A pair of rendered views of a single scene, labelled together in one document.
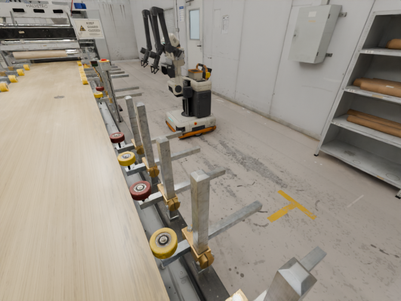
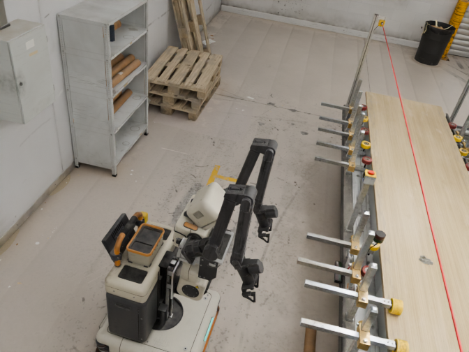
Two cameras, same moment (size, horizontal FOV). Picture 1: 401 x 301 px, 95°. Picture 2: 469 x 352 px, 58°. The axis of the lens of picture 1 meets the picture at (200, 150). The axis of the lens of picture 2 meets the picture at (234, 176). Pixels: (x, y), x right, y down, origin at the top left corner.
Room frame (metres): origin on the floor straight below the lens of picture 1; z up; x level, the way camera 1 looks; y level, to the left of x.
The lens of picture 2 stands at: (3.97, 1.48, 2.74)
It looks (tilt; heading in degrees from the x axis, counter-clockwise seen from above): 37 degrees down; 218
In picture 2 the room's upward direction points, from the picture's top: 9 degrees clockwise
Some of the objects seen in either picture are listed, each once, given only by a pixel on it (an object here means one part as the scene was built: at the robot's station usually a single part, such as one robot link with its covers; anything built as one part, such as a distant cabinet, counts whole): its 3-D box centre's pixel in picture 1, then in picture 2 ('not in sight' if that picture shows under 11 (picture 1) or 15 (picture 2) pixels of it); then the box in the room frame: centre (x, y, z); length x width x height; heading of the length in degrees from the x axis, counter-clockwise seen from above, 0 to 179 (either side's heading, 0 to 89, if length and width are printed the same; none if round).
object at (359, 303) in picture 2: not in sight; (361, 295); (2.28, 1.16, 0.95); 0.14 x 0.06 x 0.05; 31
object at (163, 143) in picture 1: (169, 189); (353, 127); (0.54, 0.13, 0.88); 0.04 x 0.04 x 0.48; 31
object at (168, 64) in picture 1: (168, 67); (213, 249); (2.70, 0.43, 0.99); 0.28 x 0.16 x 0.22; 28
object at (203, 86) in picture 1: (194, 94); (149, 277); (2.87, 0.09, 0.59); 0.55 x 0.34 x 0.83; 28
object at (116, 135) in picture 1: (119, 143); (365, 163); (0.95, 0.49, 0.85); 0.08 x 0.08 x 0.11
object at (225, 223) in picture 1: (216, 229); (340, 121); (0.41, -0.06, 0.80); 0.43 x 0.03 x 0.04; 121
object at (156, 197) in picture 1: (185, 186); (340, 133); (0.62, 0.07, 0.81); 0.43 x 0.03 x 0.04; 121
